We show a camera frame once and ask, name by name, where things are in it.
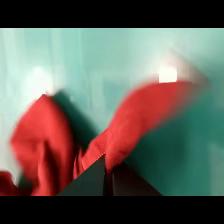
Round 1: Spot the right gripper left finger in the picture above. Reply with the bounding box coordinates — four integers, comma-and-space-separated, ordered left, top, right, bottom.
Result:
57, 153, 108, 197

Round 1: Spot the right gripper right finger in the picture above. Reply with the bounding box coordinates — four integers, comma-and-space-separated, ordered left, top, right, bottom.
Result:
111, 162, 163, 197

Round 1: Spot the red T-shirt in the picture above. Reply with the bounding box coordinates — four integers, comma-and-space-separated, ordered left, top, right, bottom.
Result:
0, 79, 201, 197

